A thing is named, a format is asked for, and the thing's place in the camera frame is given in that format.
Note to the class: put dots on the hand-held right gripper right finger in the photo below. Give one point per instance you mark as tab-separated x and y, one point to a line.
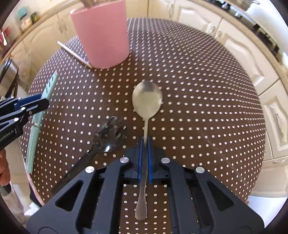
150	162

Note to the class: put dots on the black gas stove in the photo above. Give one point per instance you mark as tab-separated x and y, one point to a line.
267	40

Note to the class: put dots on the red kitchen utensils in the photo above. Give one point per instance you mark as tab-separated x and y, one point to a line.
5	36

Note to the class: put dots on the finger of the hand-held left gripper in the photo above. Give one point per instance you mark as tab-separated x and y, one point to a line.
29	100
36	106

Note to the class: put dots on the teal small container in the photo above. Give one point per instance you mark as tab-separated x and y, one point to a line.
22	13

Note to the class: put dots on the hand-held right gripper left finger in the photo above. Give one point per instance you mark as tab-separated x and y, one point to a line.
140	157

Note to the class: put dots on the black plastic spork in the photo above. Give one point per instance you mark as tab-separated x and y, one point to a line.
112	132

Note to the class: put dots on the small boxes on counter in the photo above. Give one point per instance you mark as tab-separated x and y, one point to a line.
30	21

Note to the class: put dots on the person's left hand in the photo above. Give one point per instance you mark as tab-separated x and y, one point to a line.
4	168

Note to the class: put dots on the round polka dot table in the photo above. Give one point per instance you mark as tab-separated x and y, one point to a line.
191	112

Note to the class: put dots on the stainless steel trash can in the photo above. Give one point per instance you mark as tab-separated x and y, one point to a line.
7	74

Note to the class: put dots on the mint green plastic utensil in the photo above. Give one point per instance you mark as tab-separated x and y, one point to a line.
33	146

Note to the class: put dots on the silver metal spoon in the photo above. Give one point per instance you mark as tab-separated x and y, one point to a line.
147	96

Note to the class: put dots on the pink cup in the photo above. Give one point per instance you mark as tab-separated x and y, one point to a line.
101	33

